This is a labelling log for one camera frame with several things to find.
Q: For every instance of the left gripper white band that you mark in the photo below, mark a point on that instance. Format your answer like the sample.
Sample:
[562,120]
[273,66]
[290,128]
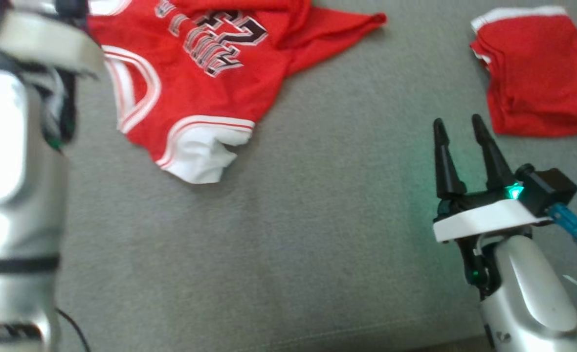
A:
[39,36]

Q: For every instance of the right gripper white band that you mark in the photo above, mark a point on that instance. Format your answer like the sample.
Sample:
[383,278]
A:
[484,220]

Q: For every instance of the red shorts with white stripe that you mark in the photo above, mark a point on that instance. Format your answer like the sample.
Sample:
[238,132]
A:
[538,73]

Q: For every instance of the red basketball jersey white trim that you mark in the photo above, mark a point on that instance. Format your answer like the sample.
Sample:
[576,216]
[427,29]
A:
[195,98]

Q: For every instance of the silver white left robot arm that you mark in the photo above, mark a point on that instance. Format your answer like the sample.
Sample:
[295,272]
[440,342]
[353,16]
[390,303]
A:
[10,195]

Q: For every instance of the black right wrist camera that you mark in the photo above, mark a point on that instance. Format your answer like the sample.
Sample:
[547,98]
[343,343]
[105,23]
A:
[550,188]

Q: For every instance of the teal right camera connector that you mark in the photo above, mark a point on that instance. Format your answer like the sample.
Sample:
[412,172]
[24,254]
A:
[569,222]

